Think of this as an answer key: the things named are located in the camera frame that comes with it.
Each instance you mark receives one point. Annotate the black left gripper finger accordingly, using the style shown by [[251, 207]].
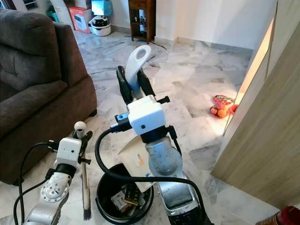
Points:
[[87, 138]]

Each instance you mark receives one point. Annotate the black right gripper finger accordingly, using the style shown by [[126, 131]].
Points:
[[146, 85], [123, 86]]

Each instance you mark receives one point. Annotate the beige hand brush dark bristles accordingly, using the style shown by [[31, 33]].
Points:
[[86, 192]]

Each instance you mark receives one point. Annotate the black round trash bin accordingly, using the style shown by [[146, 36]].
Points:
[[104, 197]]

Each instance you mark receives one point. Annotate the white printed packet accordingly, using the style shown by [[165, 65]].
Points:
[[118, 200]]

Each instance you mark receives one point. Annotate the small brown box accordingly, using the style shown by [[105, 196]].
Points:
[[131, 194]]

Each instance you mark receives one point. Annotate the white round appliance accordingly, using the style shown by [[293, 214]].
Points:
[[100, 26]]

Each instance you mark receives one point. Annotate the dark brown fabric sofa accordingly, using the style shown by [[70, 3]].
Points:
[[37, 93]]

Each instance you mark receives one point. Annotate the red plate with oranges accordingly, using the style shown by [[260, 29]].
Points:
[[220, 108]]

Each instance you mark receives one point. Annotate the dark wooden side table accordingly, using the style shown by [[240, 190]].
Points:
[[147, 7]]

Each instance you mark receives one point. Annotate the red and white carton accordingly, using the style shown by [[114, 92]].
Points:
[[80, 18]]

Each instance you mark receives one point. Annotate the light blue box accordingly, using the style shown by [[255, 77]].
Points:
[[101, 7]]

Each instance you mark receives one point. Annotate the small red bowl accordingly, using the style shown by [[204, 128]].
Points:
[[233, 108]]

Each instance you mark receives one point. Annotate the white leaning board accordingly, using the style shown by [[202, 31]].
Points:
[[62, 8]]

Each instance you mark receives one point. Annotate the light wood tall cabinet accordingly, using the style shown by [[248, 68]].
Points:
[[262, 150]]

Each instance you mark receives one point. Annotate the red cylindrical container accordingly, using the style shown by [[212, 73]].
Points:
[[281, 217]]

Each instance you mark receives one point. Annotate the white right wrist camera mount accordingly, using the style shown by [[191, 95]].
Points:
[[145, 115]]

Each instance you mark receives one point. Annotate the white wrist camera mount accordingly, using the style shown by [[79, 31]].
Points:
[[69, 150], [145, 115]]

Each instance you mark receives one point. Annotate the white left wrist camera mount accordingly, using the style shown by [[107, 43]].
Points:
[[69, 150]]

